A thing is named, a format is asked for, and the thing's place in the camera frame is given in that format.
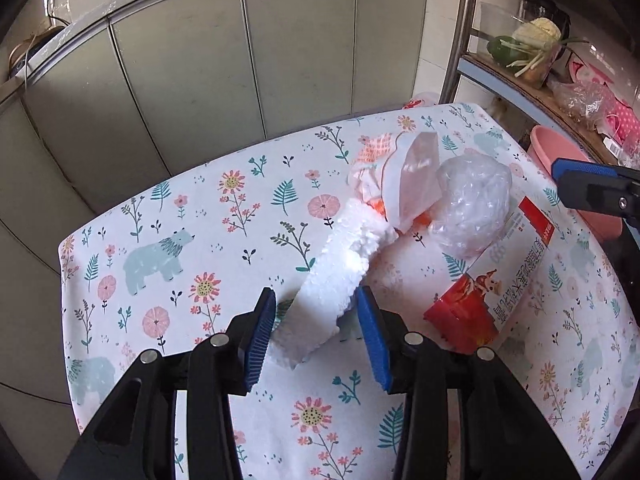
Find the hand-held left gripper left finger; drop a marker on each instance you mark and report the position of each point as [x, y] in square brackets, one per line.
[260, 342]

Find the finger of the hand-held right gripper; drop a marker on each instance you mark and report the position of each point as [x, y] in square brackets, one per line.
[595, 190]

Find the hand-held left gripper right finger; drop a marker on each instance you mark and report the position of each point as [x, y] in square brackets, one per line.
[372, 342]

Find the pink plastic basin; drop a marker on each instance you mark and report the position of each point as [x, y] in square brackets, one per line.
[555, 146]

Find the white foam block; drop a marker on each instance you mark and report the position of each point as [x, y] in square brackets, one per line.
[325, 285]

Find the red carton box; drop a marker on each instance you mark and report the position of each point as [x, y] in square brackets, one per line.
[480, 300]

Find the clear bubble wrap ball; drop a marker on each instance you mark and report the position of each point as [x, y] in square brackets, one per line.
[470, 200]

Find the pink translucent plastic packet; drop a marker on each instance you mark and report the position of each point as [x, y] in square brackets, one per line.
[415, 180]

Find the orange white wrapper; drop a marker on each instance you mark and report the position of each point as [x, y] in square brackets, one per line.
[367, 160]

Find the pink dotted bag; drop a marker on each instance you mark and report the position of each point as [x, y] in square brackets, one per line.
[620, 110]

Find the clear plastic bag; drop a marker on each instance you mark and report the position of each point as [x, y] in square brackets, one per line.
[582, 100]

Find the shelf board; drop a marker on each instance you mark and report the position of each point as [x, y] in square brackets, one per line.
[510, 85]

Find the floral bear print tablecloth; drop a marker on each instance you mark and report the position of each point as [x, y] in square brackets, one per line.
[200, 220]

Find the green onion stalks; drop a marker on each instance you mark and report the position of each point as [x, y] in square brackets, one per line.
[537, 57]

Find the green pepper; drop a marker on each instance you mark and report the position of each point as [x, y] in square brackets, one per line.
[502, 47]

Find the dark glass jar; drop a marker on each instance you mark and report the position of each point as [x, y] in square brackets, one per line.
[537, 5]

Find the red white plastic bag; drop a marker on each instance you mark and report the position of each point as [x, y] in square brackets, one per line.
[420, 101]

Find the clear plastic container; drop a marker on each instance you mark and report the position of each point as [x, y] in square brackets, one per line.
[492, 20]

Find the metal pole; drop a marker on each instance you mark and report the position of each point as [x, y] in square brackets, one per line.
[462, 25]

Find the grey kitchen cabinet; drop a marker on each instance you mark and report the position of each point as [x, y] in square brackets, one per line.
[300, 50]

